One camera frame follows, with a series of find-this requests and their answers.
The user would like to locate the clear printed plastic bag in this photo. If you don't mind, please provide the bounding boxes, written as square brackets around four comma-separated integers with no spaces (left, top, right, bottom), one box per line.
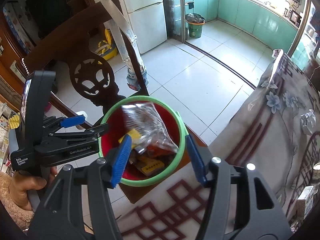
[121,102,178,153]

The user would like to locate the yellow drink carton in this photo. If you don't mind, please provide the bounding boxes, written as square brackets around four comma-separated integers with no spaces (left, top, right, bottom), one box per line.
[126,129,142,149]

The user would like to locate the green kitchen trash bin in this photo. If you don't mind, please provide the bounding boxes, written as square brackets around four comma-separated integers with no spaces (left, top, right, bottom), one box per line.
[185,13,206,38]

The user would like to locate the teal kitchen cabinets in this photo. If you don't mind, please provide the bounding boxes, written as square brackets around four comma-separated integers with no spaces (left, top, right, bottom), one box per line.
[184,0,298,52]

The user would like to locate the person's left hand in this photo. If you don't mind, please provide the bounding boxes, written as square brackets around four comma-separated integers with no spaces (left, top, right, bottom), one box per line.
[9,166,57,211]

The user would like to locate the red bin with green rim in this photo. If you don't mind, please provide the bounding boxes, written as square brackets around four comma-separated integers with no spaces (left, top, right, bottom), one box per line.
[99,96,188,187]

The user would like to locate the white plastic bottle on floor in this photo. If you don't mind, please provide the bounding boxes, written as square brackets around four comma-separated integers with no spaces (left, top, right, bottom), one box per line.
[126,62,149,91]

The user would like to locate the yellow bag on floor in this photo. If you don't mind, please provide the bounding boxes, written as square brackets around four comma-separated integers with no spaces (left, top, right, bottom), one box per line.
[95,29,118,61]

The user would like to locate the dark wooden carved chair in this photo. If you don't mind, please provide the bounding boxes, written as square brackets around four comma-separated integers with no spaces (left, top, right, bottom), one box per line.
[22,0,208,204]

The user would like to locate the floral tablecloth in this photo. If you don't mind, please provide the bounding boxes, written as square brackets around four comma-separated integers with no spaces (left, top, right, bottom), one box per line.
[118,49,319,239]

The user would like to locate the crushed paper cup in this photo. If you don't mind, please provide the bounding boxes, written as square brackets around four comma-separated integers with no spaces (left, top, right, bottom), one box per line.
[312,162,320,177]

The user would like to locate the crumpled clear plastic wrap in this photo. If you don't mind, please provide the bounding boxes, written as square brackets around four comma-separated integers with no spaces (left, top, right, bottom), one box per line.
[300,109,316,135]

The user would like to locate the white refrigerator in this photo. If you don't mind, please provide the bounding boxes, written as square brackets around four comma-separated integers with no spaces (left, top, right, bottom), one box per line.
[124,0,167,54]

